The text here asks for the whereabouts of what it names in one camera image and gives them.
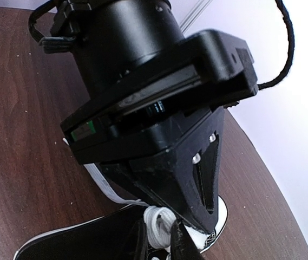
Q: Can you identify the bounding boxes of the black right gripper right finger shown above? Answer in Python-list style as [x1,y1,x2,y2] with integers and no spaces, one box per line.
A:
[171,219,202,260]

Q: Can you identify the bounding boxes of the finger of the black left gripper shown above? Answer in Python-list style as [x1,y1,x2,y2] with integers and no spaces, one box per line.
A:
[129,107,226,235]
[99,157,192,224]

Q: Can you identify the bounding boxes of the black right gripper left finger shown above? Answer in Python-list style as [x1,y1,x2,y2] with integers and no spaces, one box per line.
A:
[125,219,148,260]

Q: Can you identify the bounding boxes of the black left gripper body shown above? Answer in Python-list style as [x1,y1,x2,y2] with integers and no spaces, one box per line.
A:
[61,30,258,164]

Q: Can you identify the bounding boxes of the black white canvas sneaker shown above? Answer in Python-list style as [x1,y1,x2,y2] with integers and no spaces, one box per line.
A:
[12,136,230,260]

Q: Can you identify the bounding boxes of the white shoelace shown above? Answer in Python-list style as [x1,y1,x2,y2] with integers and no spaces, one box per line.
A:
[143,206,176,249]

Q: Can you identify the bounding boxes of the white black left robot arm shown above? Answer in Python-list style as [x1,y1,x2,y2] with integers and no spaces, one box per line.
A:
[28,1,258,233]

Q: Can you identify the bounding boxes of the left aluminium frame post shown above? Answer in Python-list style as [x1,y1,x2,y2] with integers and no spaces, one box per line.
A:
[179,0,213,34]

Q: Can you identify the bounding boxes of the black braided left cable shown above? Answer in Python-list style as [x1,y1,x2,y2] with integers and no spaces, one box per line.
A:
[258,0,296,92]

